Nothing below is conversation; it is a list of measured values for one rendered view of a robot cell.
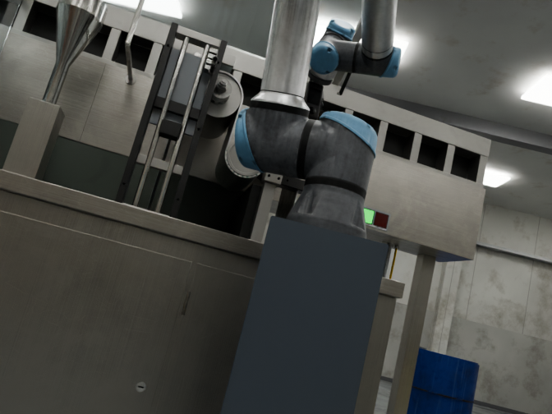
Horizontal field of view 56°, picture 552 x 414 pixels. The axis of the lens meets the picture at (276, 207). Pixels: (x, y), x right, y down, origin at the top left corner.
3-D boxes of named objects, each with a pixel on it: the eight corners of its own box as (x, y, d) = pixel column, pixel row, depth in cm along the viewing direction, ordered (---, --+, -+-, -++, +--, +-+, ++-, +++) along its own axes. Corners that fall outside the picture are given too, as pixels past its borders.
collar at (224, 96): (207, 94, 151) (213, 74, 152) (205, 101, 157) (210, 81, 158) (228, 101, 152) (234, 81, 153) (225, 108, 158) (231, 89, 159)
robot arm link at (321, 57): (352, 48, 124) (361, 36, 133) (307, 43, 127) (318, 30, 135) (349, 80, 128) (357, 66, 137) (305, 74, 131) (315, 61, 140)
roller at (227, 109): (189, 108, 155) (202, 66, 158) (183, 131, 179) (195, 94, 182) (234, 123, 158) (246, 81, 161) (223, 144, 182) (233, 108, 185)
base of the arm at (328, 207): (371, 242, 88) (384, 186, 90) (284, 221, 88) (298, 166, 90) (356, 252, 103) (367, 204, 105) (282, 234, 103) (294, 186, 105)
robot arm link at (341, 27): (326, 20, 133) (333, 13, 140) (310, 59, 140) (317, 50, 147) (354, 34, 133) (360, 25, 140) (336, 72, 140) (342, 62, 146)
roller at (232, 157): (222, 168, 154) (232, 131, 156) (212, 184, 179) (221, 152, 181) (260, 181, 156) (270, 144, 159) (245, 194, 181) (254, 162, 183)
